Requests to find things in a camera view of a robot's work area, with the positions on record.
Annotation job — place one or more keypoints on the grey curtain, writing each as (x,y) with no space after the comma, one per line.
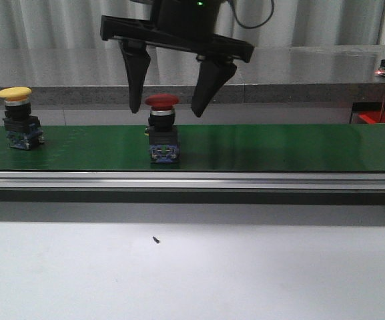
(76,24)

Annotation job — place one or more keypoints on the grey stone counter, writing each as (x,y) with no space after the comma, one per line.
(274,75)

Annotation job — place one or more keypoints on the aluminium conveyor frame rail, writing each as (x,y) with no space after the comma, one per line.
(185,187)

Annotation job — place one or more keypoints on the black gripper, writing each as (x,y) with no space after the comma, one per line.
(182,26)

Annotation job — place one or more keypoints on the yellow mushroom push button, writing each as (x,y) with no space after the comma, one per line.
(23,131)

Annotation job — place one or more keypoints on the red mushroom push button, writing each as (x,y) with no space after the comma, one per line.
(161,131)

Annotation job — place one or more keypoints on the green conveyor belt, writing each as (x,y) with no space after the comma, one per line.
(265,148)

